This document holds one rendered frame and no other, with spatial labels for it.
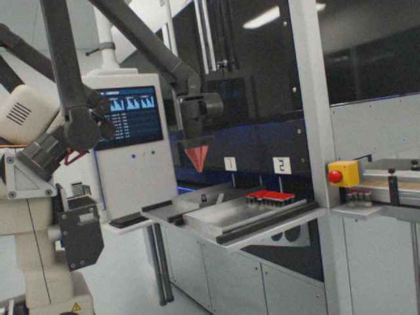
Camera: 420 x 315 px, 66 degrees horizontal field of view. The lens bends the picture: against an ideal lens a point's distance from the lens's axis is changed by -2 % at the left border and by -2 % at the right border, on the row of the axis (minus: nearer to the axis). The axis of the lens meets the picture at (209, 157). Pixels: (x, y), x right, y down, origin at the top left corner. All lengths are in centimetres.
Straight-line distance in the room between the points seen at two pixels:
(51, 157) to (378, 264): 117
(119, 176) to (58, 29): 108
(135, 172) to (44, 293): 97
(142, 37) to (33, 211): 54
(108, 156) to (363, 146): 119
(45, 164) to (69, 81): 19
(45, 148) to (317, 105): 79
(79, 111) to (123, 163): 102
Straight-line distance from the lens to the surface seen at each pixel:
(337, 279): 125
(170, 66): 91
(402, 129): 151
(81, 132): 80
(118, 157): 179
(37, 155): 80
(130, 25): 90
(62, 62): 83
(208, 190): 161
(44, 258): 103
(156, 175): 189
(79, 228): 95
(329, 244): 120
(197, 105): 95
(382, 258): 145
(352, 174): 108
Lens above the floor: 120
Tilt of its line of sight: 5 degrees down
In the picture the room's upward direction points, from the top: 9 degrees counter-clockwise
